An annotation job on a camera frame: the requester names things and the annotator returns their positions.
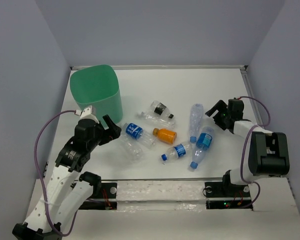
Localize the blue label bottle large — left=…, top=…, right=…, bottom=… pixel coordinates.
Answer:
left=123, top=122, right=156, bottom=149

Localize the tall clear blue cap bottle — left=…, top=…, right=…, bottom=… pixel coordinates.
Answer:
left=189, top=103, right=204, bottom=143

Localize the clear crushed bottle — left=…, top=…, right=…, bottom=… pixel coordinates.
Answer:
left=119, top=133, right=144, bottom=161

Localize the clear bottle white cap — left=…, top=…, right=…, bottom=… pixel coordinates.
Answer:
left=136, top=111, right=176, bottom=129

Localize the orange juice bottle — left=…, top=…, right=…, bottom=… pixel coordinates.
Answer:
left=152, top=128, right=177, bottom=145

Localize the small blue cap bottle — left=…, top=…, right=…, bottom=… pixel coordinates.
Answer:
left=160, top=141, right=192, bottom=161

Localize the clear bottle black label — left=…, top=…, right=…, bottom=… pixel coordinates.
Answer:
left=150, top=100, right=174, bottom=120

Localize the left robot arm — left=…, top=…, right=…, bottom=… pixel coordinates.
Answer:
left=12, top=111, right=121, bottom=240

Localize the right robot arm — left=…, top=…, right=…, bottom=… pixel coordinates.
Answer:
left=205, top=97, right=290, bottom=196

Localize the green plastic bin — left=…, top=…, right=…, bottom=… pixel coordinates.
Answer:
left=69, top=64, right=123, bottom=126

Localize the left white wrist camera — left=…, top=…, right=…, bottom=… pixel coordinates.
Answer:
left=79, top=105, right=98, bottom=122

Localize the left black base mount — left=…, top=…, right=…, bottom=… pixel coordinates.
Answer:
left=79, top=182, right=118, bottom=211

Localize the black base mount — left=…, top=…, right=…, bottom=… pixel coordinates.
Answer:
left=79, top=182, right=118, bottom=211
left=202, top=181, right=253, bottom=210

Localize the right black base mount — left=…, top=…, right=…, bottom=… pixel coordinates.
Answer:
left=202, top=181, right=253, bottom=210

